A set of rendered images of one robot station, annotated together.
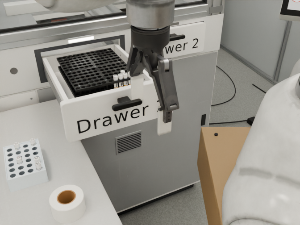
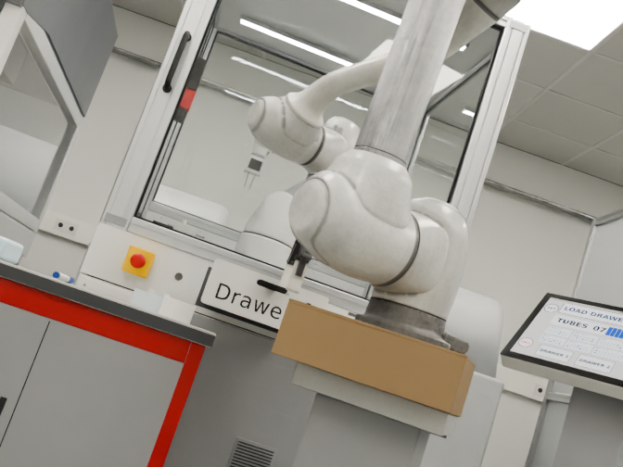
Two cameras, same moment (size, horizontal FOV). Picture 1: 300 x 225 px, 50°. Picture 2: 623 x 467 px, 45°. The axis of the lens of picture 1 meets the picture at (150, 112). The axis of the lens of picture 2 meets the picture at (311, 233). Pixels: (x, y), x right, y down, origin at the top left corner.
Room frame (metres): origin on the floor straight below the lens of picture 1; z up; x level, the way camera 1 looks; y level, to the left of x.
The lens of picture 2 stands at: (-1.00, -0.54, 0.76)
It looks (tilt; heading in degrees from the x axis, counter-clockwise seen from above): 10 degrees up; 18
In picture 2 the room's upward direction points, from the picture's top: 19 degrees clockwise
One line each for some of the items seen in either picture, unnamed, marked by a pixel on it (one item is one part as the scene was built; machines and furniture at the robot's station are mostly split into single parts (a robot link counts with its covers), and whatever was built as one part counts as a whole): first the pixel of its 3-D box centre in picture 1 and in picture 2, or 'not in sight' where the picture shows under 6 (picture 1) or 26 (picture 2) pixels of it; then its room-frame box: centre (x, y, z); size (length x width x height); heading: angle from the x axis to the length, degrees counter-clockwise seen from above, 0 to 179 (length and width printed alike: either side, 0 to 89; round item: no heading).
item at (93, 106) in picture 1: (121, 108); (265, 299); (0.68, 0.07, 0.87); 0.29 x 0.02 x 0.11; 116
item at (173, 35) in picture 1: (173, 36); not in sight; (1.08, -0.08, 0.91); 0.07 x 0.04 x 0.01; 116
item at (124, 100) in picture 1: (125, 102); (271, 286); (0.65, 0.06, 0.91); 0.07 x 0.04 x 0.01; 116
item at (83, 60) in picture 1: (96, 76); not in sight; (0.86, 0.16, 0.87); 0.22 x 0.18 x 0.06; 26
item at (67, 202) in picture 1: (67, 203); (177, 309); (0.45, 0.17, 0.78); 0.07 x 0.07 x 0.04
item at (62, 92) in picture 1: (95, 76); not in sight; (0.86, 0.16, 0.86); 0.40 x 0.26 x 0.06; 26
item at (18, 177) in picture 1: (25, 163); (151, 302); (0.58, 0.30, 0.78); 0.12 x 0.08 x 0.04; 24
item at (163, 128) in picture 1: (164, 119); (297, 276); (0.54, -0.03, 0.93); 0.03 x 0.01 x 0.07; 116
